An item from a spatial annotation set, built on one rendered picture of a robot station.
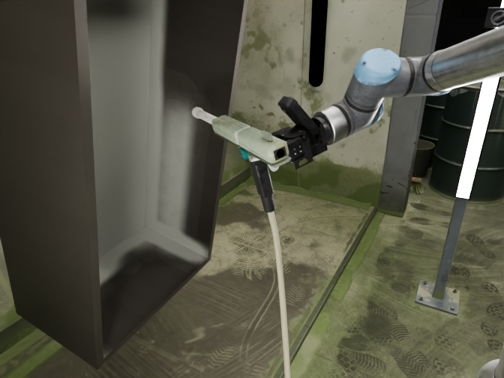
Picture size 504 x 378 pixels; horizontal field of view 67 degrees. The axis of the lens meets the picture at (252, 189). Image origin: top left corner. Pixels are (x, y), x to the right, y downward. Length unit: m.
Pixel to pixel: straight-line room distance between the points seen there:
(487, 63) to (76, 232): 0.90
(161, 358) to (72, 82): 1.33
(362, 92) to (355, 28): 1.82
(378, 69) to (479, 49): 0.20
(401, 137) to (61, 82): 2.31
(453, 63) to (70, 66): 0.72
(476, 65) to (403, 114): 1.92
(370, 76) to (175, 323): 1.47
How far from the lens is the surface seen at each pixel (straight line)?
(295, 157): 0.92
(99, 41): 1.27
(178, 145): 1.45
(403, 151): 2.80
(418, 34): 2.66
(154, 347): 1.88
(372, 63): 0.91
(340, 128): 0.95
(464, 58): 0.86
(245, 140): 0.84
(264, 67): 3.01
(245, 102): 3.15
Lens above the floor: 1.39
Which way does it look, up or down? 25 degrees down
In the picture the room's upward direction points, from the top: 1 degrees counter-clockwise
